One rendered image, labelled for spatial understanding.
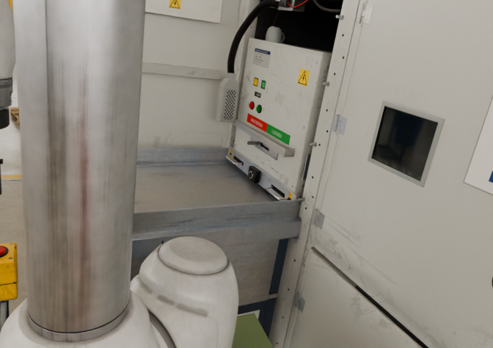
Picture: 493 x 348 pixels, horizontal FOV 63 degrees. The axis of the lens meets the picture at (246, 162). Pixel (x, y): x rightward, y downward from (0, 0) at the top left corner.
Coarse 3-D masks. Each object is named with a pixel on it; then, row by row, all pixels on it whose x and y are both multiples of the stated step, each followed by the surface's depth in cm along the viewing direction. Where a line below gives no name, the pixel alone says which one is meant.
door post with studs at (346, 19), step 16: (352, 0) 112; (336, 16) 116; (352, 16) 112; (336, 48) 119; (336, 64) 118; (336, 80) 119; (336, 96) 119; (320, 112) 126; (320, 128) 126; (320, 144) 126; (320, 160) 126; (304, 192) 134; (304, 208) 134; (304, 224) 134; (304, 240) 134; (288, 288) 143; (288, 304) 143
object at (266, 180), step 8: (240, 160) 170; (248, 160) 164; (240, 168) 170; (248, 168) 164; (264, 176) 153; (272, 176) 150; (264, 184) 153; (272, 184) 148; (280, 184) 143; (272, 192) 148; (280, 192) 144; (296, 192) 138; (280, 200) 144
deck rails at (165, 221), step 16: (144, 160) 164; (160, 160) 167; (176, 160) 171; (192, 160) 174; (208, 160) 178; (224, 160) 182; (192, 208) 117; (208, 208) 120; (224, 208) 122; (240, 208) 125; (256, 208) 128; (272, 208) 131; (288, 208) 134; (144, 224) 112; (160, 224) 114; (176, 224) 116; (192, 224) 119; (208, 224) 122; (224, 224) 125; (240, 224) 127
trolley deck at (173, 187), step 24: (144, 168) 160; (168, 168) 164; (192, 168) 168; (216, 168) 173; (144, 192) 139; (168, 192) 142; (192, 192) 145; (216, 192) 148; (240, 192) 151; (264, 192) 155; (144, 240) 110; (168, 240) 113; (216, 240) 121; (240, 240) 125; (264, 240) 130
